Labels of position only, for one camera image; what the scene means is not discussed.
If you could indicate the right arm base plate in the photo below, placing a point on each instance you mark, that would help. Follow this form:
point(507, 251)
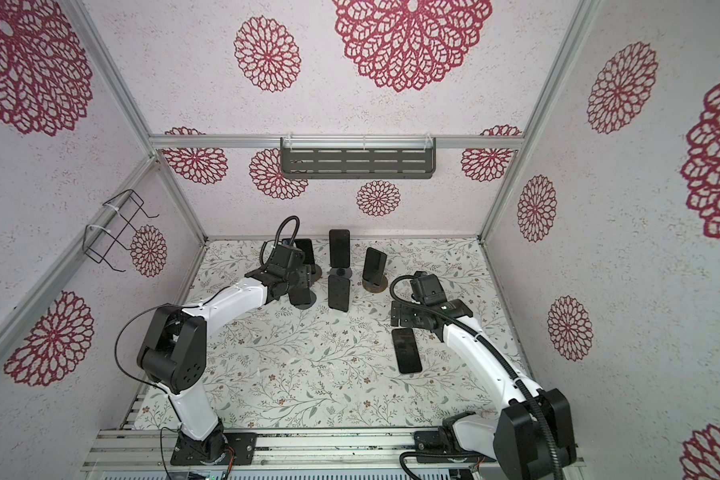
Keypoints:
point(432, 445)

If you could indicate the wooden round stand back left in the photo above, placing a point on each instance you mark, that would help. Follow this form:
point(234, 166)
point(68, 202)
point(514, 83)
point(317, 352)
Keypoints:
point(315, 272)

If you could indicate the black wire wall rack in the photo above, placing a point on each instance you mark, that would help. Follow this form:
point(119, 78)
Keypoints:
point(100, 239)

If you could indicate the grey slotted wall shelf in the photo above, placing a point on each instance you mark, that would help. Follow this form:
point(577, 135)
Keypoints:
point(358, 160)

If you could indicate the aluminium front rail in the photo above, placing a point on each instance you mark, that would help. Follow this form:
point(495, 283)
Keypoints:
point(351, 448)

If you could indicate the grey round stand front left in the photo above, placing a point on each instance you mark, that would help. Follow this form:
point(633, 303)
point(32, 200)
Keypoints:
point(303, 299)

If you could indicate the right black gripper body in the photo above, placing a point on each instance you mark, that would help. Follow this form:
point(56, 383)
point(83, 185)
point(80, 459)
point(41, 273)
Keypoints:
point(410, 318)

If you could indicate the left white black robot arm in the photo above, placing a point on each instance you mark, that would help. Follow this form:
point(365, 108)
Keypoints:
point(174, 351)

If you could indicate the wooden round stand back right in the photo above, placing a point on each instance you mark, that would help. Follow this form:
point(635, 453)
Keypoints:
point(376, 288)

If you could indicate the wooden round stand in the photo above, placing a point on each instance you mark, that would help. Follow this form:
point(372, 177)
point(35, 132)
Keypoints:
point(376, 288)
point(315, 272)

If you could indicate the grey round stand back centre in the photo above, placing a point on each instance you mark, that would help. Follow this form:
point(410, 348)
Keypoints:
point(341, 272)

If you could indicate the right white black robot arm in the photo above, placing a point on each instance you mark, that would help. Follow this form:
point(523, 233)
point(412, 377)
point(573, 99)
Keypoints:
point(533, 436)

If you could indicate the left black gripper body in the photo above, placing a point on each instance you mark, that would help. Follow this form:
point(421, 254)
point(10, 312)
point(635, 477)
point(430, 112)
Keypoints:
point(300, 279)

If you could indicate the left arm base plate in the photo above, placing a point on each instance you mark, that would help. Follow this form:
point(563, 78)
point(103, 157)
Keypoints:
point(219, 449)

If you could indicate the black phone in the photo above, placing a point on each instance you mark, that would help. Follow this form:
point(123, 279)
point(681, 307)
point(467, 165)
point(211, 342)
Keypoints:
point(297, 288)
point(374, 265)
point(339, 293)
point(306, 246)
point(406, 351)
point(339, 245)

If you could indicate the grey round stand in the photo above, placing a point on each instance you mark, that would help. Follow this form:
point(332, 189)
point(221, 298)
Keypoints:
point(303, 299)
point(341, 272)

